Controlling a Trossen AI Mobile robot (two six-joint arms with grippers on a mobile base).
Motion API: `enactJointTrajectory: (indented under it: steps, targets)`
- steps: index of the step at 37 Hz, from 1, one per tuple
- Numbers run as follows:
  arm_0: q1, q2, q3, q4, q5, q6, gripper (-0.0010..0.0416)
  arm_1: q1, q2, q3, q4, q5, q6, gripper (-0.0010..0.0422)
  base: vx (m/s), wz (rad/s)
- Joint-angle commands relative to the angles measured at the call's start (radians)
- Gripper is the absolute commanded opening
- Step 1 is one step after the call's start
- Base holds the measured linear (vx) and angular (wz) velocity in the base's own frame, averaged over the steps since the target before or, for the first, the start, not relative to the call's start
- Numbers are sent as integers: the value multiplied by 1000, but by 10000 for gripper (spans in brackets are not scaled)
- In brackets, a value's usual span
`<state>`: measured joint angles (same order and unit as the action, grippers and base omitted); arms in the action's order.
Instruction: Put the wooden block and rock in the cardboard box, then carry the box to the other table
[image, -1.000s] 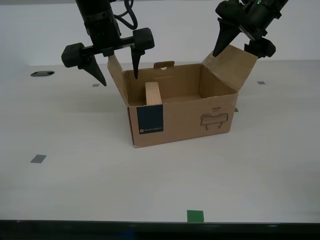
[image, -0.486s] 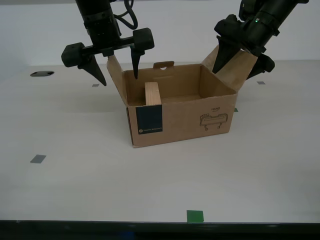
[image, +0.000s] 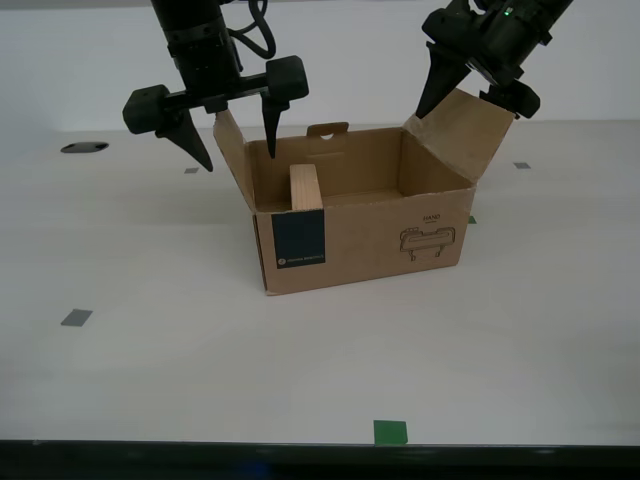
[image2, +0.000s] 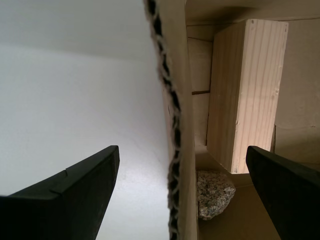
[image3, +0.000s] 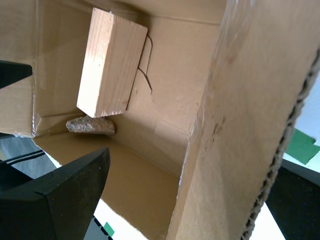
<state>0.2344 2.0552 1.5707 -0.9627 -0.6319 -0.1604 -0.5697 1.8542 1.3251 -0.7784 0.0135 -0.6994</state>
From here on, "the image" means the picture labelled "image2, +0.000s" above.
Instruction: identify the pinkish granite rock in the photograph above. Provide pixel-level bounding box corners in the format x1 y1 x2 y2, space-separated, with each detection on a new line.
196 169 236 221

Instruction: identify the light wooden block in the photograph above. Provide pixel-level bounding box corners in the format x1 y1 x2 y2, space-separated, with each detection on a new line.
206 18 290 175

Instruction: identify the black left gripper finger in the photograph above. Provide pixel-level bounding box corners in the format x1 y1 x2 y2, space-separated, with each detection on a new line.
0 145 121 240
246 145 320 240

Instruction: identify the brown cardboard box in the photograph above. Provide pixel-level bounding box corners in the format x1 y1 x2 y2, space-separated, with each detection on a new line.
143 0 320 240

